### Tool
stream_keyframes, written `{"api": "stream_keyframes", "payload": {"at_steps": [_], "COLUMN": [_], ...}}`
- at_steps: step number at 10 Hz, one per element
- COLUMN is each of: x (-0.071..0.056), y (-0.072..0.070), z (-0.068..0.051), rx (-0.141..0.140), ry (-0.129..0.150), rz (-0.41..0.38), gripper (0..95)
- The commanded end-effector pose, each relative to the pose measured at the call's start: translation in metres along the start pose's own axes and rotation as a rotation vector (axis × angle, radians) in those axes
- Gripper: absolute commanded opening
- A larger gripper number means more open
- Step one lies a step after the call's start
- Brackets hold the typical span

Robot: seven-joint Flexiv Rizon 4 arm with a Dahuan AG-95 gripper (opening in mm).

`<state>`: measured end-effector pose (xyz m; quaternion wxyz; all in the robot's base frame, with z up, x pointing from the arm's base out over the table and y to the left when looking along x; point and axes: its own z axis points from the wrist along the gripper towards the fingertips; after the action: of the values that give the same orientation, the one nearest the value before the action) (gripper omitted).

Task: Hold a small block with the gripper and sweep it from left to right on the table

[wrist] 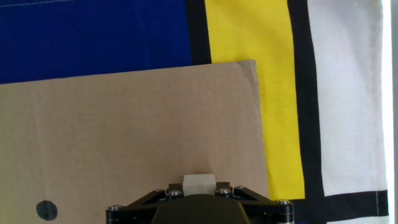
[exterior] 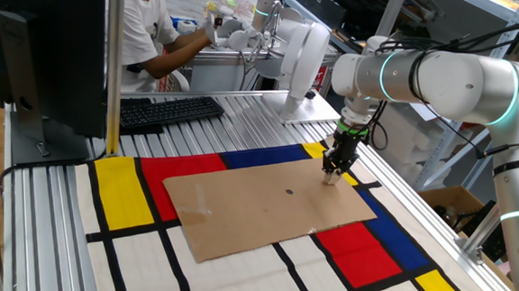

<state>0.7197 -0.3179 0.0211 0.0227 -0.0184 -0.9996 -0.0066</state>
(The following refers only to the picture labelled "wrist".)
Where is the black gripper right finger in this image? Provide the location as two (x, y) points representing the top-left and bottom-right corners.
(215, 182), (294, 224)

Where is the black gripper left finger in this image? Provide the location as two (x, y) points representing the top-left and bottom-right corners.
(105, 182), (184, 224)

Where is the small pale wooden block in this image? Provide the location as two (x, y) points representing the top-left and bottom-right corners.
(182, 173), (217, 197)

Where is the colour block patterned cloth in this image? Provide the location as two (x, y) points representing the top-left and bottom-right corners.
(0, 0), (390, 224)

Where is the brown cardboard sheet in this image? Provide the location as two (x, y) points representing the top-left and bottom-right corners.
(0, 60), (270, 224)

